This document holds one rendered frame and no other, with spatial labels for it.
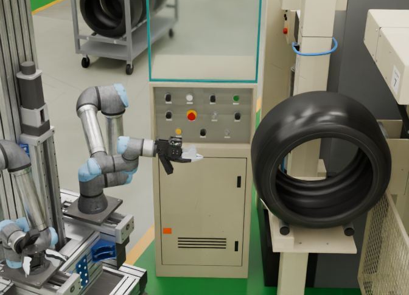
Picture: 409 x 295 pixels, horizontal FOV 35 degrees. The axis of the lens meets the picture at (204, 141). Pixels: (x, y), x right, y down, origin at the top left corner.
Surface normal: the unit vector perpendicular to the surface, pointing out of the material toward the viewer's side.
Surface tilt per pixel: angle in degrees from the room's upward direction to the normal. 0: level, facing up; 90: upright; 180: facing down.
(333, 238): 0
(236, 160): 90
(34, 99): 90
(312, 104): 12
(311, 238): 0
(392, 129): 90
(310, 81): 90
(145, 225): 0
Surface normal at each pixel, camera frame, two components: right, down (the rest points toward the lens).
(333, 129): 0.00, 0.32
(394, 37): 0.00, -0.87
